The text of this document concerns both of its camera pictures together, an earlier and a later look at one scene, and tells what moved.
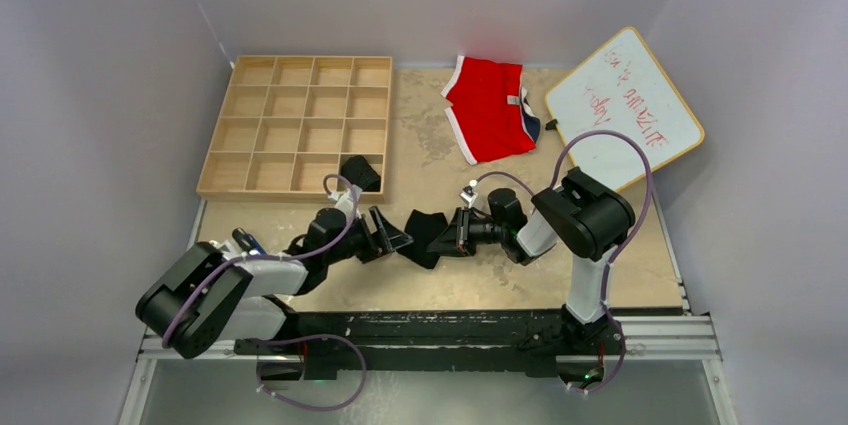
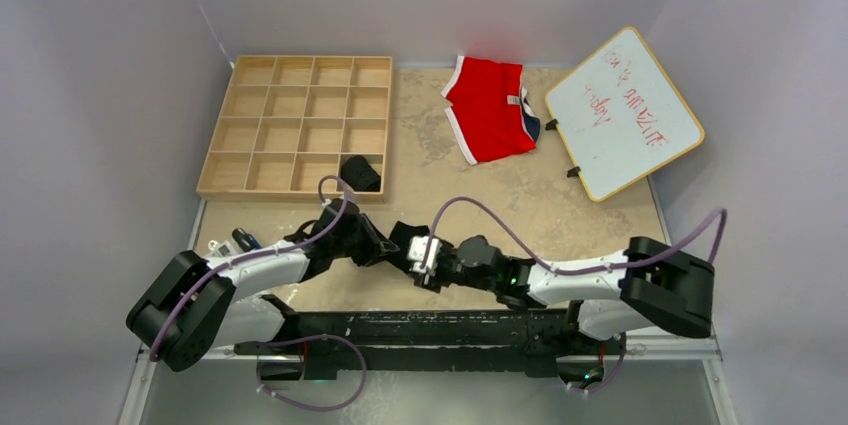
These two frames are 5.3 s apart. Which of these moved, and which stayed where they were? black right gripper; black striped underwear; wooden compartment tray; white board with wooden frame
Moved: black right gripper
Stayed: wooden compartment tray; white board with wooden frame; black striped underwear
